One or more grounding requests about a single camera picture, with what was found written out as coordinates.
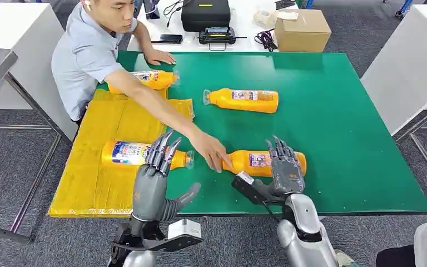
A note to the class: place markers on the black remote controller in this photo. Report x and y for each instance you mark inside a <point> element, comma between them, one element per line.
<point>216,36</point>

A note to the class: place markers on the brown cardboard box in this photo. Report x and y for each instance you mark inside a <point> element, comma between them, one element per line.
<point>302,33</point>

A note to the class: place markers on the steel table frame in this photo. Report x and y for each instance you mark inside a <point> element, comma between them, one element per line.
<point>421,118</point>
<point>36,184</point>

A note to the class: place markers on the green table mat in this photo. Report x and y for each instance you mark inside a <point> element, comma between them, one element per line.
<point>346,129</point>

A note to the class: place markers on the clear plastic tape roll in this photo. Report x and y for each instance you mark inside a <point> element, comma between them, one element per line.
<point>263,18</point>

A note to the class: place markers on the white table with side panel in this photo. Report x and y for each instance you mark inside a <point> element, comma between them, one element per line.
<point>7,25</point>

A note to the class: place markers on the white table with equipment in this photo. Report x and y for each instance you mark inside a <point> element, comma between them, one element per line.
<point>244,24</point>

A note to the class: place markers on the white slanted table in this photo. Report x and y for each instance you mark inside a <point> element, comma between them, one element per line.
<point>412,66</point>

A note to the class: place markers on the white paper slip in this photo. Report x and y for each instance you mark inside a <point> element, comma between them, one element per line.
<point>286,15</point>

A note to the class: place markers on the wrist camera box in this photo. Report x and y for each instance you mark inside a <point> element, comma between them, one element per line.
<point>184,228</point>
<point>244,178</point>

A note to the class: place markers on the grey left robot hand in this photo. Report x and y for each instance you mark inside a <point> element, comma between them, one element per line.
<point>149,195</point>

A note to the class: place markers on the yellow plastic sheet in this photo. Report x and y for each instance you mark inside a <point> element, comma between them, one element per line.
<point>88,184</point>

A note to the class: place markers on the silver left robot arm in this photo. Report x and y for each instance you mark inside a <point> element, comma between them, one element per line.
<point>139,258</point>

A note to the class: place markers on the person's left hand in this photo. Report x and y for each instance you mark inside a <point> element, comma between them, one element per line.
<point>160,57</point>

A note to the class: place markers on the black smartphone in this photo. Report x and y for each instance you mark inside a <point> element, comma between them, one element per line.
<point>167,38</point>

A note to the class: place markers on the person's right hand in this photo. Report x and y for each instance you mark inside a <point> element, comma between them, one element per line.
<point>209,149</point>

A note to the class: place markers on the dark upright tablet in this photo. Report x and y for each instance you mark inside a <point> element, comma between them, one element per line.
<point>151,9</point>

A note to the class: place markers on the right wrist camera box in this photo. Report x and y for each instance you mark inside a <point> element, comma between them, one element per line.
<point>244,178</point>

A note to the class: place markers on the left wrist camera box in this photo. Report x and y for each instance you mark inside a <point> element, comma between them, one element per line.
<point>184,228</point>

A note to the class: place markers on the small black device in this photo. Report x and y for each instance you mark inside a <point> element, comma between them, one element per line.
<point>284,4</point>

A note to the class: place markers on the orange drink bottle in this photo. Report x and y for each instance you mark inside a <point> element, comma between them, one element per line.
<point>125,154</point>
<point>244,166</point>
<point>243,106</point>
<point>158,81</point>

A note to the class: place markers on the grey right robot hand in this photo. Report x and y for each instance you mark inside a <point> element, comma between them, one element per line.
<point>287,177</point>

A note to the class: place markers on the black carrying case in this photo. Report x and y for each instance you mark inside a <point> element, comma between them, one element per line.
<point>206,14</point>

